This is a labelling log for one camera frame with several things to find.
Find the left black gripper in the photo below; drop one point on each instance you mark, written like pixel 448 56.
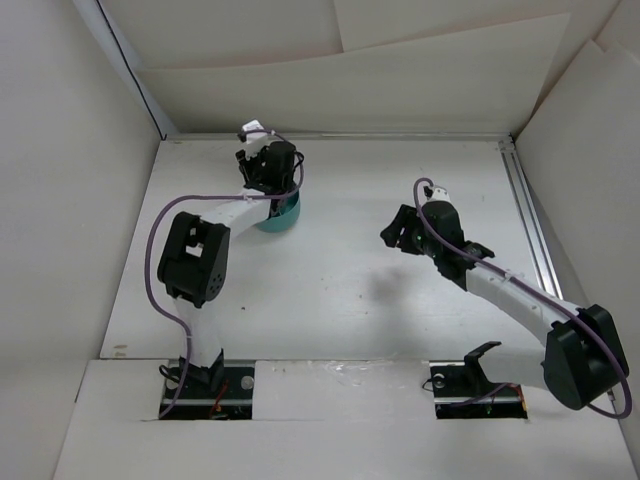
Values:
pixel 246 161

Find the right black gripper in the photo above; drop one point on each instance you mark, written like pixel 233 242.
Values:
pixel 392 232

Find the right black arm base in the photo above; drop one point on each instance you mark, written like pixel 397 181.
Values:
pixel 461 390

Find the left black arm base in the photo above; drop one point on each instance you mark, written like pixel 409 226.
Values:
pixel 222 392

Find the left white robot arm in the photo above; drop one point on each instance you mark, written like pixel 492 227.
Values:
pixel 194 260

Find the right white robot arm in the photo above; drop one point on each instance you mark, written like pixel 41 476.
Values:
pixel 579 357

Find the teal round organizer container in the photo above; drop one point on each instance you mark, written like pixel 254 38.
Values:
pixel 283 215

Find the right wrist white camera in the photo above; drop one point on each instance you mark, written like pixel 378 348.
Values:
pixel 436 193

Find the wrist white camera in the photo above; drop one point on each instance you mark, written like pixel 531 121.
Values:
pixel 436 193
pixel 253 137

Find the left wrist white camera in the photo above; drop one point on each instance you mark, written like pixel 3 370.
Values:
pixel 253 137

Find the aluminium rail right side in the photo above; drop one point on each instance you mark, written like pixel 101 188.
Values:
pixel 543 264

